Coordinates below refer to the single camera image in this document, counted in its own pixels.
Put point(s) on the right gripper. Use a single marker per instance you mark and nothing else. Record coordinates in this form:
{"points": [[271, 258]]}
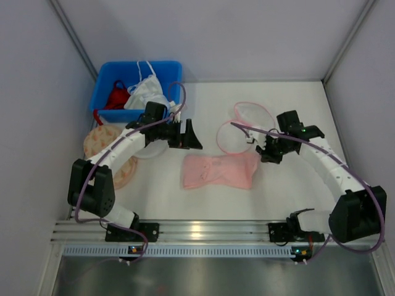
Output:
{"points": [[270, 151]]}

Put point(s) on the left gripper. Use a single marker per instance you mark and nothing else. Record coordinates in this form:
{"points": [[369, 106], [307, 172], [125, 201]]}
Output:
{"points": [[180, 134]]}

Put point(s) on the pink-trimmed mesh laundry bag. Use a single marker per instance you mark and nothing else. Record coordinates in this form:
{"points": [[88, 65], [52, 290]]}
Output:
{"points": [[233, 137]]}

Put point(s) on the pink bra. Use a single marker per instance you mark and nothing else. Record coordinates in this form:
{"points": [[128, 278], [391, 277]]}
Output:
{"points": [[228, 170]]}

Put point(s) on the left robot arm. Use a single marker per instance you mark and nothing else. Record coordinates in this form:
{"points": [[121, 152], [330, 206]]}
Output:
{"points": [[91, 186]]}

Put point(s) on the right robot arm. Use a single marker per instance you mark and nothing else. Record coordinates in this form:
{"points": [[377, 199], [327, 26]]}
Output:
{"points": [[359, 210]]}

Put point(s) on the blue-trimmed mesh laundry bag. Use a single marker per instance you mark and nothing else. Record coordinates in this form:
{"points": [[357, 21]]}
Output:
{"points": [[150, 152]]}

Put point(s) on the white bra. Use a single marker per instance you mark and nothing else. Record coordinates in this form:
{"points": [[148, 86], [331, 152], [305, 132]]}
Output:
{"points": [[147, 90]]}

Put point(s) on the red bra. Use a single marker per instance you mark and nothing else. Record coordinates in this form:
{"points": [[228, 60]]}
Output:
{"points": [[108, 101]]}

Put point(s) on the blue plastic bin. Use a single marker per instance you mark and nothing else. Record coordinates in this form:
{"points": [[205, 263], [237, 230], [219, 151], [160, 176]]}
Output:
{"points": [[167, 72]]}

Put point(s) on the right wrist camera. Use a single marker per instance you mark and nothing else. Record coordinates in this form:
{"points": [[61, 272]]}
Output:
{"points": [[255, 137]]}

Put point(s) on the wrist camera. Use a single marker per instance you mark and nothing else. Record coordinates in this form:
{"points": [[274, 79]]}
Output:
{"points": [[255, 137], [174, 109]]}

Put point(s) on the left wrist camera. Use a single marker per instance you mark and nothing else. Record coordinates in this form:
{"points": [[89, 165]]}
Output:
{"points": [[174, 109]]}

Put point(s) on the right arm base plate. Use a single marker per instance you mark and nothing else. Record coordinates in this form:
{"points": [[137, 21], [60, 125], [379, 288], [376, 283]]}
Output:
{"points": [[281, 232]]}

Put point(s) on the slotted cable duct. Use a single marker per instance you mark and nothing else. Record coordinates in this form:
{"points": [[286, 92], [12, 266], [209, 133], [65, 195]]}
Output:
{"points": [[183, 251]]}

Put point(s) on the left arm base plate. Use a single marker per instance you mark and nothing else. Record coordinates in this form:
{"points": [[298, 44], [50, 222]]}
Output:
{"points": [[149, 230]]}

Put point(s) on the aluminium mounting rail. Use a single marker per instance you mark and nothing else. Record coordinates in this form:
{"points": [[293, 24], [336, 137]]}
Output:
{"points": [[170, 231]]}

